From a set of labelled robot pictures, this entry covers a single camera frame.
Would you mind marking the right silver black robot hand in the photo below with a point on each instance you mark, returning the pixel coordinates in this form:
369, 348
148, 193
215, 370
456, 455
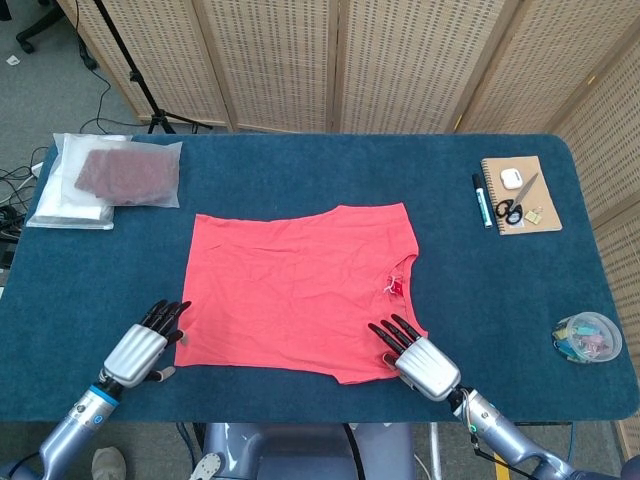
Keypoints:
427, 367

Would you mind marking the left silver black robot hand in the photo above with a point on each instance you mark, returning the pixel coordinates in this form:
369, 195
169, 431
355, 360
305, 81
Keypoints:
132, 350

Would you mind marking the coral red t-shirt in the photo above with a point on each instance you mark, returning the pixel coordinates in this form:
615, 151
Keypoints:
300, 290

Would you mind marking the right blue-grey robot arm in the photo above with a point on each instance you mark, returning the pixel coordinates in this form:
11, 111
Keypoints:
500, 430

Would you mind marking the metal table leg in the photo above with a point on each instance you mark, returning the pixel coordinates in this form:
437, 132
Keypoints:
435, 450

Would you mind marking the person's leg and shoe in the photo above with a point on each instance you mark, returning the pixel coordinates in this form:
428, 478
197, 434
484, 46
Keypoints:
109, 462

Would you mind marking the blue-grey robot torso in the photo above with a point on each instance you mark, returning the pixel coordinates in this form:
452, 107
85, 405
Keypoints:
300, 450

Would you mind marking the white plastic garment bag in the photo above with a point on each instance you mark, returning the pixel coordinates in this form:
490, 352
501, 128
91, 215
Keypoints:
55, 210

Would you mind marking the clear tub of coloured clips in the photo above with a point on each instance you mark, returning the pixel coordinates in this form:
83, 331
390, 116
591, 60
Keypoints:
590, 337

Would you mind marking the frosted bag with maroon garment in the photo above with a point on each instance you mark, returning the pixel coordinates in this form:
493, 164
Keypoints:
130, 175

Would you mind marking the black green marker pen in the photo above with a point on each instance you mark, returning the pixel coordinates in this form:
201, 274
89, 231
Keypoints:
482, 200

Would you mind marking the gold binder clips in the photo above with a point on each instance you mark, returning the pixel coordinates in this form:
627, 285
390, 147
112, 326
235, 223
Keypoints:
533, 216

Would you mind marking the kraft spiral notebook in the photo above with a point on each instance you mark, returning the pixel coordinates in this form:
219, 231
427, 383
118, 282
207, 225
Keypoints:
545, 200

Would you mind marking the white earbuds case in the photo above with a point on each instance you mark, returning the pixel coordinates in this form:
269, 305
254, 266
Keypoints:
510, 179

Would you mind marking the blue carpet table cover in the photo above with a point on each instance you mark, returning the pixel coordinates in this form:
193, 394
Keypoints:
300, 165

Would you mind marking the black tripod stand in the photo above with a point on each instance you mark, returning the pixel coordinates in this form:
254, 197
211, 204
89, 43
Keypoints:
137, 80

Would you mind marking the black office chair base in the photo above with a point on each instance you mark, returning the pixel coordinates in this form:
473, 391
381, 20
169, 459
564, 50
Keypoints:
30, 37

